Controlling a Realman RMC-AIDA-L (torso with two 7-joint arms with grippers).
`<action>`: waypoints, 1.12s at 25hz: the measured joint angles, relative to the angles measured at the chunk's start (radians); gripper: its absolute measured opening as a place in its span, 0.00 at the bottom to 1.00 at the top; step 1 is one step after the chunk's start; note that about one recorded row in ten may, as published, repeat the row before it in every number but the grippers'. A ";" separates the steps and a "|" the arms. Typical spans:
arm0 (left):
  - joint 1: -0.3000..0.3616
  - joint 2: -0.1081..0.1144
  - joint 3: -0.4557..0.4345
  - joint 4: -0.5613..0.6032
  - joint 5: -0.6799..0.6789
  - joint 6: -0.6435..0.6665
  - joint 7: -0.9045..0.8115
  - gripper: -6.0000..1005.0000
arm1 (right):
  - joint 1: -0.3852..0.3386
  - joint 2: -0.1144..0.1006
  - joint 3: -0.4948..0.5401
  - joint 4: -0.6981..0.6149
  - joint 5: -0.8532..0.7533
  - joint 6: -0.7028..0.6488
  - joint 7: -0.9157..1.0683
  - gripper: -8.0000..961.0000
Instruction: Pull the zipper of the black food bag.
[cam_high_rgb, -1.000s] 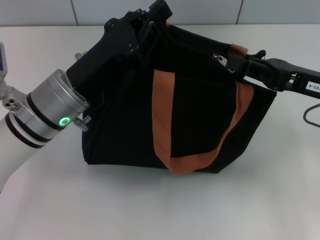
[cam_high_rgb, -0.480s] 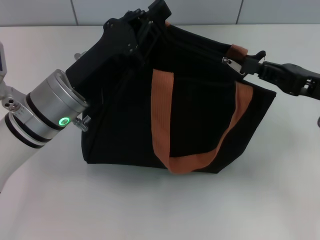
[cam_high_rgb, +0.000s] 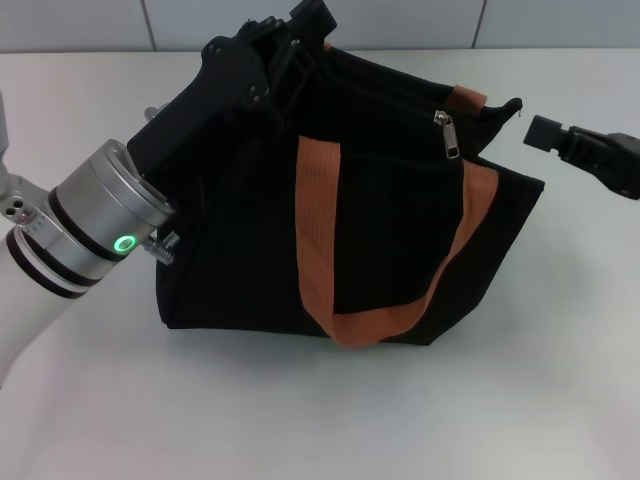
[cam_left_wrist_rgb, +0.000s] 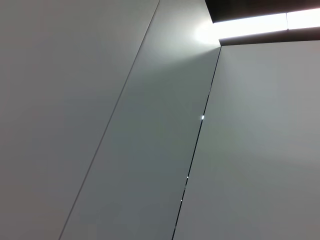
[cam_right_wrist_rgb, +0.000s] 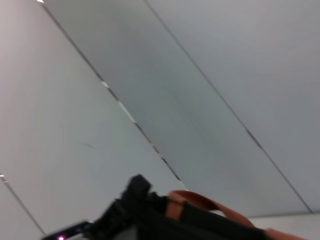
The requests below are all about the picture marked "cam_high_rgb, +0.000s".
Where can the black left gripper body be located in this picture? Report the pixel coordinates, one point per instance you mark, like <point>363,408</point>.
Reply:
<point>200,110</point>

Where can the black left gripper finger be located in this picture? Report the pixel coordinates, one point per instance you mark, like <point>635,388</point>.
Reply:
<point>310,17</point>
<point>292,75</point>

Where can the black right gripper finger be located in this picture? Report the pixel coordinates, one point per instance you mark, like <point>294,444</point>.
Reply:
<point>545,135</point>

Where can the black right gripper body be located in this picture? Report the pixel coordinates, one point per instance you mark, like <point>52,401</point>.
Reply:
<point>625,160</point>

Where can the silver zipper pull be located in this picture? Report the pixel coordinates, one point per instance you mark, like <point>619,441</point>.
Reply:
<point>450,142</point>

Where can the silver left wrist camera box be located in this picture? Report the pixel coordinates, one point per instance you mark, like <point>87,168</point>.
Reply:
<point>3,130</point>

